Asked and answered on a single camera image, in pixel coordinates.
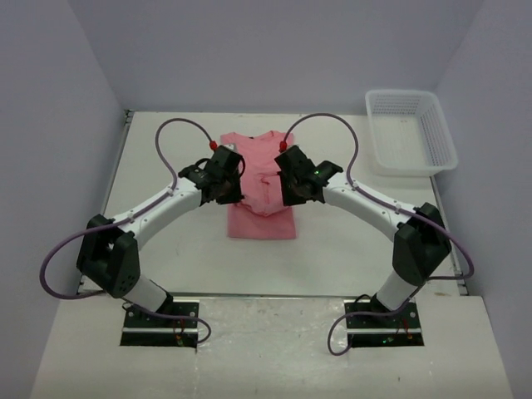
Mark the pink t shirt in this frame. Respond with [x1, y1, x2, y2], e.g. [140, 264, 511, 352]
[220, 131, 297, 240]

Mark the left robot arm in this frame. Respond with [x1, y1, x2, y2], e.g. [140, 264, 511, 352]
[76, 145, 245, 327]

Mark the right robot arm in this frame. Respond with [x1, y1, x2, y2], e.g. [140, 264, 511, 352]
[274, 145, 451, 327]

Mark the white plastic basket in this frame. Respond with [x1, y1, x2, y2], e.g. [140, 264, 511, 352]
[365, 89, 458, 177]

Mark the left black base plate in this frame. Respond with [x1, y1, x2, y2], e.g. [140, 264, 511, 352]
[120, 303, 199, 349]

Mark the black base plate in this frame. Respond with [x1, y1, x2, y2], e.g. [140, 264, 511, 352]
[120, 303, 199, 349]
[346, 302, 425, 348]

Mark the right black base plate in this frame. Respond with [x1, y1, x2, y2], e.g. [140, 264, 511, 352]
[346, 302, 425, 348]

